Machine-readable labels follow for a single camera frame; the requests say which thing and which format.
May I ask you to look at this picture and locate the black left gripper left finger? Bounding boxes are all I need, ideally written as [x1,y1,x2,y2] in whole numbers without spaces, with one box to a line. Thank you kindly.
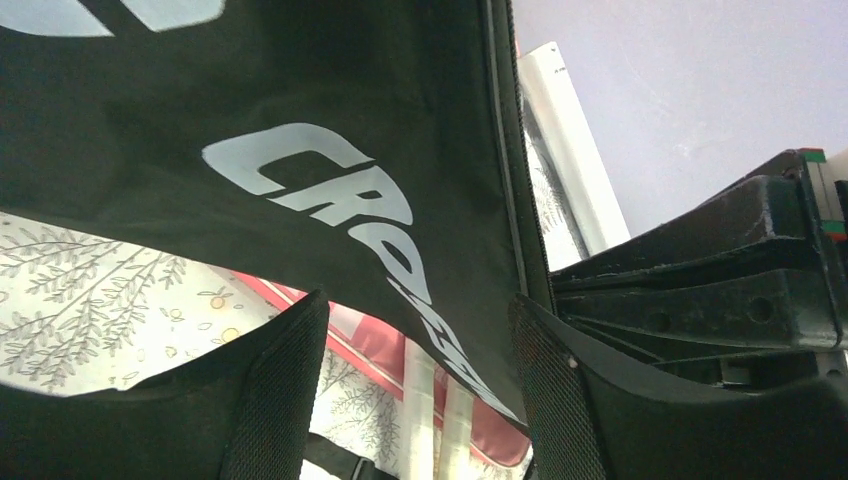
[1,291,329,479]

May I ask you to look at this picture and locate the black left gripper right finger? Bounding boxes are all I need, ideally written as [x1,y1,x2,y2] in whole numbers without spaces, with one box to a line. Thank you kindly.
[509,295,847,479]

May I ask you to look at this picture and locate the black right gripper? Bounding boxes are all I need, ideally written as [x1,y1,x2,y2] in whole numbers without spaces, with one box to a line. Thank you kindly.
[552,148,847,391]

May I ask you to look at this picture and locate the black Crossway racket bag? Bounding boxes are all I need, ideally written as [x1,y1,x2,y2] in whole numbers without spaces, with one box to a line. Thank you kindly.
[1,1,550,426]

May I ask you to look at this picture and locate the pink racket white grip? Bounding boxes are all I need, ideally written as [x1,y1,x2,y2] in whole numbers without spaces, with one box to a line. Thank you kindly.
[399,338,435,480]
[436,377,474,480]

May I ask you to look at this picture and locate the floral table mat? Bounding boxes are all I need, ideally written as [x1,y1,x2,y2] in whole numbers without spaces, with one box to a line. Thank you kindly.
[0,92,591,480]

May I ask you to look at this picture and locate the black bag shoulder strap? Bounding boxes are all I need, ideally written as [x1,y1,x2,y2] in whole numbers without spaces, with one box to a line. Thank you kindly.
[301,431,399,480]

